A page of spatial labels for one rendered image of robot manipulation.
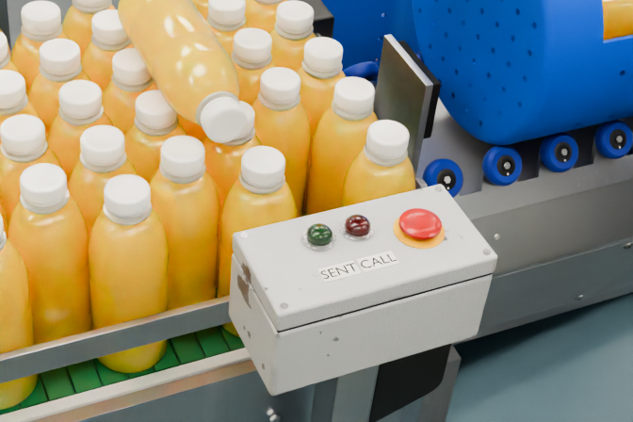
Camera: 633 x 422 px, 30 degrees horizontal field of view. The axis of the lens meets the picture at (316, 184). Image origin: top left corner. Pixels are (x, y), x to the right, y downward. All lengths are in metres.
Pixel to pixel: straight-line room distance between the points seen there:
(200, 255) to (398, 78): 0.34
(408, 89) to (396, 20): 0.56
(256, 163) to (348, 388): 0.22
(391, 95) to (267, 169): 0.32
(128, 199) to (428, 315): 0.27
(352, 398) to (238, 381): 0.12
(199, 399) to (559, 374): 1.38
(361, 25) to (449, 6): 0.51
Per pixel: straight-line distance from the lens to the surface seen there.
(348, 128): 1.15
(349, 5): 1.82
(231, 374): 1.14
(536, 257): 1.39
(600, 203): 1.42
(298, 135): 1.16
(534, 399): 2.37
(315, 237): 0.97
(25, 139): 1.07
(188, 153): 1.05
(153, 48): 1.09
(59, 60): 1.17
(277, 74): 1.15
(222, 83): 1.05
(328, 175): 1.17
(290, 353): 0.96
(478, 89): 1.31
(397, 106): 1.32
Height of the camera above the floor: 1.77
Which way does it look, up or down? 40 degrees down
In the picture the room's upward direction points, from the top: 7 degrees clockwise
